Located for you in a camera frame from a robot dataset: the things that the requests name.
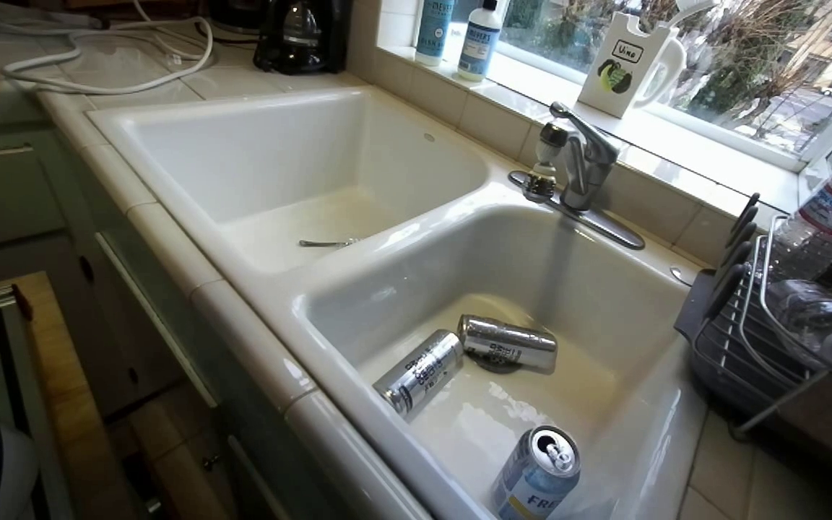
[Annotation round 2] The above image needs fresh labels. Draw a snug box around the short blue label soap bottle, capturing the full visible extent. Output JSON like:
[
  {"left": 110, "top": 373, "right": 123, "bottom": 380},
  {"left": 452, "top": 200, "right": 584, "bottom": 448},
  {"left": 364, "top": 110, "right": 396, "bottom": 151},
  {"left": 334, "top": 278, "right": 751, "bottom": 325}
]
[{"left": 457, "top": 0, "right": 506, "bottom": 81}]

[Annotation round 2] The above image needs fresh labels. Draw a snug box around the tall blue label soap bottle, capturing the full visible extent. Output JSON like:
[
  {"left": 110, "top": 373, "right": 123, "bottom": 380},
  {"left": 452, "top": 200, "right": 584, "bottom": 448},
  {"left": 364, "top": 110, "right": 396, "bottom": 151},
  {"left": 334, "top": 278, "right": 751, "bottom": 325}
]
[{"left": 413, "top": 0, "right": 459, "bottom": 60}]

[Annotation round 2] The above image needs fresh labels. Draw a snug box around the silver can with black print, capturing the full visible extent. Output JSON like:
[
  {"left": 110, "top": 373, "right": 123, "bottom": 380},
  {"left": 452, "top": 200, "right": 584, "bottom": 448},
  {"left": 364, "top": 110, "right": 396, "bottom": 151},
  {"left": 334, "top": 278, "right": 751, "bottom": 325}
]
[{"left": 373, "top": 330, "right": 465, "bottom": 422}]

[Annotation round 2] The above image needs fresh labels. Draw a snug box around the plain silver can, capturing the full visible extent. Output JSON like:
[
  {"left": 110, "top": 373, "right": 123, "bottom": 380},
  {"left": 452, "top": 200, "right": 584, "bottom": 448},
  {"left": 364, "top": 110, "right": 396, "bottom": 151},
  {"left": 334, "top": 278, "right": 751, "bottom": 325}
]
[{"left": 457, "top": 311, "right": 561, "bottom": 375}]

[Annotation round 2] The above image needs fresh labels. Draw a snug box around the chrome lever faucet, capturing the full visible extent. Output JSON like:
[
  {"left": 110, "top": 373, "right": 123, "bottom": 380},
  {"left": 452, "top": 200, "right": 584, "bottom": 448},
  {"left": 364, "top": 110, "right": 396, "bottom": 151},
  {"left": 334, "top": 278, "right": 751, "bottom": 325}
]
[{"left": 506, "top": 100, "right": 650, "bottom": 252}]

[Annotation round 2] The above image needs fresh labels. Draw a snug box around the white double basin sink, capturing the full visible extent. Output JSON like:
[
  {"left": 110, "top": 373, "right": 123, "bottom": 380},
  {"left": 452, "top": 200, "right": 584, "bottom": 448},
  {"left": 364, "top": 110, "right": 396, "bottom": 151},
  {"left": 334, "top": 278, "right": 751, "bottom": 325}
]
[{"left": 38, "top": 84, "right": 711, "bottom": 520}]

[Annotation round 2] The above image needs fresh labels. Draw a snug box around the blue and silver can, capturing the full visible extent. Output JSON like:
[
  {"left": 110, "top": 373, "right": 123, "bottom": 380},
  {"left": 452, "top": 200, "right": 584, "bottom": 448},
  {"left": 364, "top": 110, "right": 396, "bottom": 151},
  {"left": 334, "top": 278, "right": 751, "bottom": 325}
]
[{"left": 487, "top": 425, "right": 584, "bottom": 520}]

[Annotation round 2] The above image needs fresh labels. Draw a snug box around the black coffee maker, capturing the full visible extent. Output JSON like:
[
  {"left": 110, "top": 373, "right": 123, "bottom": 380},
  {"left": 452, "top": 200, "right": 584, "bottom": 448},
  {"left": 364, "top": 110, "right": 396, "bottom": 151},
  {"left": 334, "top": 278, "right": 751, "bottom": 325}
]
[{"left": 251, "top": 0, "right": 354, "bottom": 78}]

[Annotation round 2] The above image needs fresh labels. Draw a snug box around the wooden board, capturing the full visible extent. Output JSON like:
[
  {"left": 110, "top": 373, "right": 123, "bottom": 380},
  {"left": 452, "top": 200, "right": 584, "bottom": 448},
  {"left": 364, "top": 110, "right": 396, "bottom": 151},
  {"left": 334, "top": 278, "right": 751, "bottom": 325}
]
[{"left": 7, "top": 269, "right": 142, "bottom": 520}]

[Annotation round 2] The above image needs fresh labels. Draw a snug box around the white kitchen cabinet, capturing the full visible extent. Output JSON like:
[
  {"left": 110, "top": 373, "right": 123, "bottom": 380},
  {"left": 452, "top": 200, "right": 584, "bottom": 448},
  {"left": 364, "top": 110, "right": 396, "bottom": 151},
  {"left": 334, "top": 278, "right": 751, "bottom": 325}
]
[{"left": 0, "top": 123, "right": 315, "bottom": 520}]

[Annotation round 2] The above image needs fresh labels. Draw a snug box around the white cable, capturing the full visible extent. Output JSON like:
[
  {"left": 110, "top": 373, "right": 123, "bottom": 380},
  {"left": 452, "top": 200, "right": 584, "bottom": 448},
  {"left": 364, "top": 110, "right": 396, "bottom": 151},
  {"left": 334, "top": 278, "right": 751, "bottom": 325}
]
[{"left": 0, "top": 12, "right": 220, "bottom": 97}]

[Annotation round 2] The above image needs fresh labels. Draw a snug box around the black wire dish rack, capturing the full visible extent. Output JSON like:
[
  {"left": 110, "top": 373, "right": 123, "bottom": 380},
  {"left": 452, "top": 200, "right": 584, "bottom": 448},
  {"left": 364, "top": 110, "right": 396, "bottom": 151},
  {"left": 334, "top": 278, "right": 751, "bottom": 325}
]
[{"left": 672, "top": 190, "right": 832, "bottom": 448}]

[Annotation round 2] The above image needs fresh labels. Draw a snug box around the window with white frame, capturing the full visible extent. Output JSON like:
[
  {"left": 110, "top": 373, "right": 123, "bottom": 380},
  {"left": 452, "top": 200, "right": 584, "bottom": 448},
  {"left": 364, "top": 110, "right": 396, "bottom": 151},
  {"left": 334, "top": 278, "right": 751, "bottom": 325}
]
[{"left": 374, "top": 0, "right": 832, "bottom": 180}]

